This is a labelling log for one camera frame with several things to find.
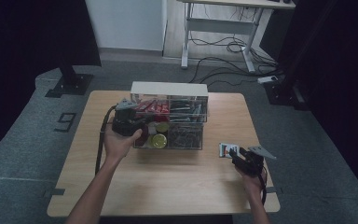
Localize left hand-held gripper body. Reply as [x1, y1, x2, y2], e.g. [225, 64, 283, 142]
[111, 98, 146, 137]

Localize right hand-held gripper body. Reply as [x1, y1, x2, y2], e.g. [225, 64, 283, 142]
[232, 145, 277, 177]

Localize small printed card packet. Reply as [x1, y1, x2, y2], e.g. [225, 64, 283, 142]
[218, 142, 240, 159]

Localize clear organizer box white lid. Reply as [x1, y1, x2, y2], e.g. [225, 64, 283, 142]
[130, 80, 210, 151]

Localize person's right hand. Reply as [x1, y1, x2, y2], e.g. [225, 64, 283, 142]
[234, 164, 268, 196]

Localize person's left hand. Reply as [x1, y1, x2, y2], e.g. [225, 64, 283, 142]
[103, 123, 144, 163]

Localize row of red packets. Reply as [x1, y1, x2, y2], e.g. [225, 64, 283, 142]
[134, 98, 171, 116]

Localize round yellow-green lid tin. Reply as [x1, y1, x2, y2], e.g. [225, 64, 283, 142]
[155, 121, 170, 133]
[151, 133, 169, 149]

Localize dark red round tin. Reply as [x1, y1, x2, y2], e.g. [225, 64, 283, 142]
[134, 124, 151, 147]

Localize grey tape strip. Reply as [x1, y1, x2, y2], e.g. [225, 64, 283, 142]
[42, 188, 66, 198]
[265, 186, 284, 195]

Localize pile of dark pens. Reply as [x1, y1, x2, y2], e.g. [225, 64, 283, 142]
[169, 98, 207, 123]

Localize pile of dark clips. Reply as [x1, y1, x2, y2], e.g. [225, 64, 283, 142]
[167, 123, 203, 149]

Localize black stand base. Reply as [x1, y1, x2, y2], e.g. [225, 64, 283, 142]
[44, 55, 94, 98]
[263, 78, 310, 111]

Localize white power strip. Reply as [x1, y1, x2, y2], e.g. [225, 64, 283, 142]
[256, 75, 280, 85]

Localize black curtain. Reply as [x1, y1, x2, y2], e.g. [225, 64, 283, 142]
[0, 0, 103, 164]
[259, 0, 358, 197]

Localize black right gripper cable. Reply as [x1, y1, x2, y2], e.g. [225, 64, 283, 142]
[258, 166, 269, 206]

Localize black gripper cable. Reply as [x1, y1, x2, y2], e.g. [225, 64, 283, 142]
[94, 105, 118, 175]
[258, 166, 269, 206]

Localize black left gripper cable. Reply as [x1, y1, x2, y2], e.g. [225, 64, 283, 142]
[94, 105, 118, 175]

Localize black floor cables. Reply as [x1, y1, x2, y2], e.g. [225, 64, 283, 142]
[188, 6, 282, 88]

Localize white metal desk frame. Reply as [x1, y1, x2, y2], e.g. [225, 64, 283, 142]
[176, 0, 296, 74]

